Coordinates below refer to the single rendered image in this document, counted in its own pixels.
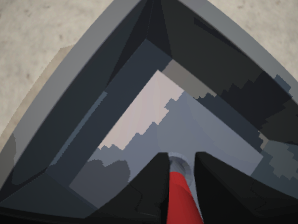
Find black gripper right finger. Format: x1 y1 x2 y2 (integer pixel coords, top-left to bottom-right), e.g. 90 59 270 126
193 152 298 224

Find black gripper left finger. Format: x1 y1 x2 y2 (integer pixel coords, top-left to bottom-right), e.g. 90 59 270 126
0 153 170 224

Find red peg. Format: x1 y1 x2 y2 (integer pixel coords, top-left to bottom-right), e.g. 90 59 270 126
168 172 204 224

